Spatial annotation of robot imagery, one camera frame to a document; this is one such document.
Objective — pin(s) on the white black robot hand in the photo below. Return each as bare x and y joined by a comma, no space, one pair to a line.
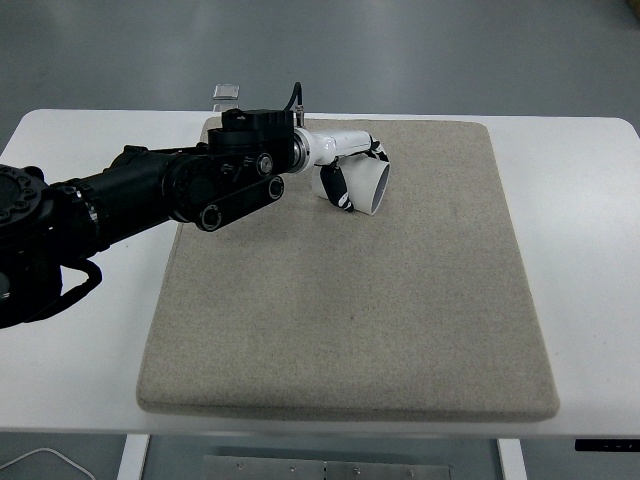
335,142

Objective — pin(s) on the white cup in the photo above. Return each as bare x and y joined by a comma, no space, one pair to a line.
362,185

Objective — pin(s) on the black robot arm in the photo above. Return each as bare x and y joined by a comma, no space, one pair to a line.
140,185

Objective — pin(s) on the beige fabric mat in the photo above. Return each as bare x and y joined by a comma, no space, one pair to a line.
350,300

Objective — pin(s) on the white table leg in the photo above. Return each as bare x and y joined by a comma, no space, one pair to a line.
511,460
133,457

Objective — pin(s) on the black table control panel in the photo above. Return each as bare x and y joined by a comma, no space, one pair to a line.
607,445

